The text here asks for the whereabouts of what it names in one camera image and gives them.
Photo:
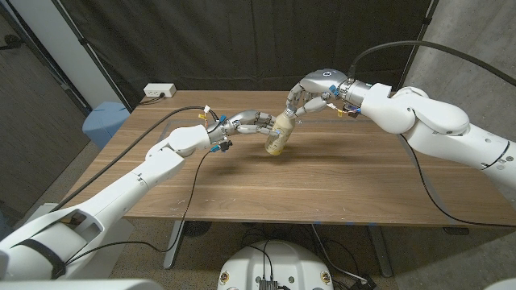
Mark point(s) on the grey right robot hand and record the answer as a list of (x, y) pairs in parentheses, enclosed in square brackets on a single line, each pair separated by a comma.
[(322, 80)]

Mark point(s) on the black power adapter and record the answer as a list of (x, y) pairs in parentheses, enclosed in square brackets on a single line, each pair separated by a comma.
[(363, 283)]

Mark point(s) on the person in blue jeans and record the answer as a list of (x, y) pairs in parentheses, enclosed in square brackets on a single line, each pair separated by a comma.
[(4, 225)]

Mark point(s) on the white power strip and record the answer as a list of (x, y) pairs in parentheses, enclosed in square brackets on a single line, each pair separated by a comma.
[(159, 89)]

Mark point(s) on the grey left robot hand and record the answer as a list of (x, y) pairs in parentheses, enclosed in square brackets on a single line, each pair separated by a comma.
[(246, 117)]

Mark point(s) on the light blue bin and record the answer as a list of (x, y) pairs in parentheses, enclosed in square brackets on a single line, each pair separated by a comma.
[(105, 121)]

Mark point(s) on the black backdrop stand pole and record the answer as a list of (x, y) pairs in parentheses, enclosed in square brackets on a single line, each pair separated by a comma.
[(93, 56), (417, 44)]

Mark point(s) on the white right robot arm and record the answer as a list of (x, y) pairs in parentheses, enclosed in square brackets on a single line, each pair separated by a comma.
[(435, 121)]

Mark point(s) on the round black floor grille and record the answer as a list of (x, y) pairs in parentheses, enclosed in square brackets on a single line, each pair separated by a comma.
[(197, 229)]

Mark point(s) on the beige drink bottle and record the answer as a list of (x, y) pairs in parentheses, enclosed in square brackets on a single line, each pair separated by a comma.
[(279, 135)]

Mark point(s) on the silver bottle cap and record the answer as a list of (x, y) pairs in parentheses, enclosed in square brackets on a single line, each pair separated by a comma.
[(288, 114)]

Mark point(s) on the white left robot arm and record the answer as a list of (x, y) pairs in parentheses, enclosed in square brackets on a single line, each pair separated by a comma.
[(133, 181)]

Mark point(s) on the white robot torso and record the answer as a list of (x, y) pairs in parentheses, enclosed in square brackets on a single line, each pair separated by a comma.
[(278, 262)]

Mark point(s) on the grey table leg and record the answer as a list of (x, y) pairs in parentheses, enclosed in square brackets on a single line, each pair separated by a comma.
[(174, 241), (381, 249)]

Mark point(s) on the black backdrop curtain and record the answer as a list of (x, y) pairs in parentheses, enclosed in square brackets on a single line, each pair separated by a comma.
[(201, 40)]

